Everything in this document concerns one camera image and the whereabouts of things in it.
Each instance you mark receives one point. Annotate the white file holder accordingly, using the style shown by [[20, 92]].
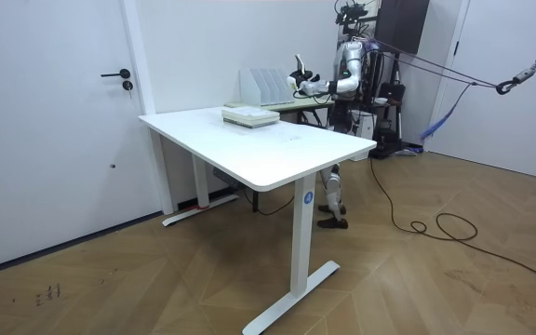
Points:
[[265, 87]]

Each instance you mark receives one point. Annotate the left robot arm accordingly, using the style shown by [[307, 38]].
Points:
[[352, 67]]

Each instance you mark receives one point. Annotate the black equipment stand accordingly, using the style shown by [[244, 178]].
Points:
[[389, 135]]

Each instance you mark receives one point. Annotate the pale green book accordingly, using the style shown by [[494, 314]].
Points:
[[254, 124]]

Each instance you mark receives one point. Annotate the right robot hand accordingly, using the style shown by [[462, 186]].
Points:
[[304, 74]]

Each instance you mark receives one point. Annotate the plain white door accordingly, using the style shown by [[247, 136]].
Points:
[[505, 125]]

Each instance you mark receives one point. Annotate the black door lock with key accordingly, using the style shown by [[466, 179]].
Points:
[[128, 85]]

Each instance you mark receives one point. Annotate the white standing desk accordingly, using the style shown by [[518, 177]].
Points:
[[258, 149]]

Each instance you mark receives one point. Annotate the robot legs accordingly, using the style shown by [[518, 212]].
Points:
[[333, 186]]

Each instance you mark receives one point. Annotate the white box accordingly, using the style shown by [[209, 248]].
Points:
[[365, 126]]

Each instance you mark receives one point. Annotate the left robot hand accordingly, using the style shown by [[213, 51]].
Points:
[[313, 87]]

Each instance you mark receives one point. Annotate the robot body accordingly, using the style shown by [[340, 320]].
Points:
[[352, 56]]

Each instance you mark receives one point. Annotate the pale green topped desk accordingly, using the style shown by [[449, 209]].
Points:
[[296, 105]]

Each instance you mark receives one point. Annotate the black wall cabinet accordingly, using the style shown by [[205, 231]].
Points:
[[400, 23]]

